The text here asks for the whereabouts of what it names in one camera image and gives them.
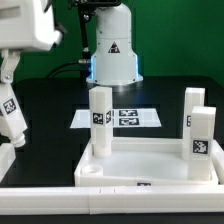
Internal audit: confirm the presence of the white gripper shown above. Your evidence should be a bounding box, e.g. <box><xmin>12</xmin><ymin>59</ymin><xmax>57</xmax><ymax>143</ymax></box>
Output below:
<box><xmin>0</xmin><ymin>0</ymin><xmax>62</xmax><ymax>84</ymax></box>

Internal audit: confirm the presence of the white desk top tray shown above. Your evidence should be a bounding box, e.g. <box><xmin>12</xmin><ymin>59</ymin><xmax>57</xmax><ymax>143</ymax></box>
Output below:
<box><xmin>74</xmin><ymin>137</ymin><xmax>219</xmax><ymax>187</ymax></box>

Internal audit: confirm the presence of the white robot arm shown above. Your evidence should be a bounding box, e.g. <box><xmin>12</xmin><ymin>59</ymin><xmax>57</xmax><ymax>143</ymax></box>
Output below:
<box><xmin>0</xmin><ymin>0</ymin><xmax>143</xmax><ymax>90</ymax></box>

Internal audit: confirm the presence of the white marker sheet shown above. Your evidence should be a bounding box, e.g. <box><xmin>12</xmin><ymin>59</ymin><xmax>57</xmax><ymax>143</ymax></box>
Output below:
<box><xmin>70</xmin><ymin>108</ymin><xmax>161</xmax><ymax>129</ymax></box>

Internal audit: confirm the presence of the black cable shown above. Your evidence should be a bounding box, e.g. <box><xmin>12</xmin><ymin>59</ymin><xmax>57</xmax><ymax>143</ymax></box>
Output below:
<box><xmin>45</xmin><ymin>59</ymin><xmax>88</xmax><ymax>79</ymax></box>

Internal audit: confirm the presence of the black camera pole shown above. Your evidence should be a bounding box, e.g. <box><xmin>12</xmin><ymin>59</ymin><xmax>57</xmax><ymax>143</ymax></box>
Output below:
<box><xmin>68</xmin><ymin>0</ymin><xmax>121</xmax><ymax>61</ymax></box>

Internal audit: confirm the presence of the white left wall block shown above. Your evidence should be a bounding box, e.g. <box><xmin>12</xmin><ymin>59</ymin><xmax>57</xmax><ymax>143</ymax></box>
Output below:
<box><xmin>0</xmin><ymin>143</ymin><xmax>16</xmax><ymax>182</ymax></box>

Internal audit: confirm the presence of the white wall block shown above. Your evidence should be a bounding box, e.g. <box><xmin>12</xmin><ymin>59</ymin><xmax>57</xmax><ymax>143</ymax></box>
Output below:
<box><xmin>0</xmin><ymin>143</ymin><xmax>16</xmax><ymax>182</ymax></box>
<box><xmin>212</xmin><ymin>140</ymin><xmax>224</xmax><ymax>185</ymax></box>

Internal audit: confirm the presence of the white obstacle wall bar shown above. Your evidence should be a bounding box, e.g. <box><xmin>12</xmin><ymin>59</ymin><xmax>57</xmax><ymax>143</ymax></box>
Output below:
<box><xmin>0</xmin><ymin>185</ymin><xmax>224</xmax><ymax>215</ymax></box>

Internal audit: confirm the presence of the white right wall block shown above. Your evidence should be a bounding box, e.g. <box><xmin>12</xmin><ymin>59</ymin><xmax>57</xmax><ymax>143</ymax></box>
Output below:
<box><xmin>212</xmin><ymin>140</ymin><xmax>224</xmax><ymax>185</ymax></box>

